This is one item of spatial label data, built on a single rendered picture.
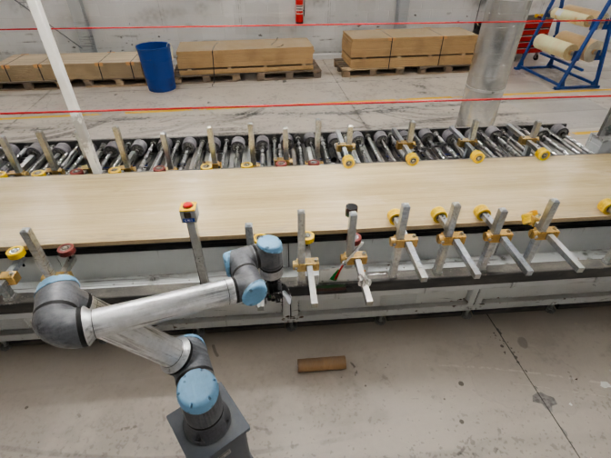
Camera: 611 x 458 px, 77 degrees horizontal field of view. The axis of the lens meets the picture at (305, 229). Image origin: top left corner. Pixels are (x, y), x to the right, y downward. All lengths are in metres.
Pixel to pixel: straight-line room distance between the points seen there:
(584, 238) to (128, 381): 2.93
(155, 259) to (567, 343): 2.72
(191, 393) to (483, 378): 1.85
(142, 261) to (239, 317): 0.74
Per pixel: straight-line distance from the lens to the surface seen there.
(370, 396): 2.54
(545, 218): 2.28
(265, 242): 1.40
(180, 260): 2.30
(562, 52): 8.45
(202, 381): 1.59
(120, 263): 2.40
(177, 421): 1.85
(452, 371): 2.75
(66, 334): 1.26
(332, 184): 2.51
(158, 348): 1.57
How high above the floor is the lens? 2.20
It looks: 38 degrees down
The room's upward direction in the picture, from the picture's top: straight up
